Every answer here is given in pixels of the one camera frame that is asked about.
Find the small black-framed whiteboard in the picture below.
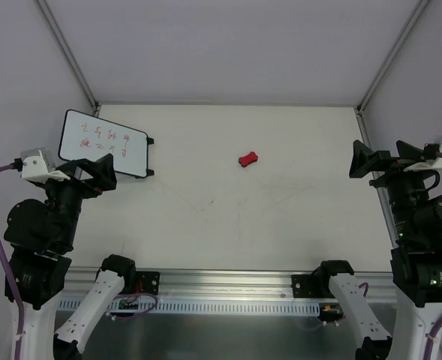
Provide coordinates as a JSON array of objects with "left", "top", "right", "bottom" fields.
[{"left": 58, "top": 109, "right": 154, "bottom": 179}]

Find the red bone-shaped eraser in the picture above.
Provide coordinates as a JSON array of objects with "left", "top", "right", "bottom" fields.
[{"left": 238, "top": 151, "right": 258, "bottom": 168}]

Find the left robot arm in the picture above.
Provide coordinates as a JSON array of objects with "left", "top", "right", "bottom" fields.
[{"left": 4, "top": 150, "right": 137, "bottom": 359}]

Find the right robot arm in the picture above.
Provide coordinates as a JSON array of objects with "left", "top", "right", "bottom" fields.
[{"left": 312, "top": 140, "right": 442, "bottom": 359}]

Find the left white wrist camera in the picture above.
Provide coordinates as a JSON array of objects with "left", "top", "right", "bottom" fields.
[{"left": 20, "top": 148, "right": 71, "bottom": 184}]

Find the white slotted cable duct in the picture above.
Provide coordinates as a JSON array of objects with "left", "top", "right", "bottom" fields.
[{"left": 57, "top": 298, "right": 321, "bottom": 317}]

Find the aluminium mounting rail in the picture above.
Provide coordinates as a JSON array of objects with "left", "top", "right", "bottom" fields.
[{"left": 62, "top": 267, "right": 396, "bottom": 304}]

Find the right aluminium frame post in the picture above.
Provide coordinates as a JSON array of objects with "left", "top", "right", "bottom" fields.
[{"left": 355, "top": 0, "right": 431, "bottom": 113}]

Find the aluminium frame post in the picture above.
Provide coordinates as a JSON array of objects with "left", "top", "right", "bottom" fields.
[
  {"left": 355, "top": 0, "right": 431, "bottom": 113},
  {"left": 34, "top": 0, "right": 100, "bottom": 116}
]

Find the left aluminium frame post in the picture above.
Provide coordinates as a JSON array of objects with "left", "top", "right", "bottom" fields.
[{"left": 34, "top": 0, "right": 100, "bottom": 116}]

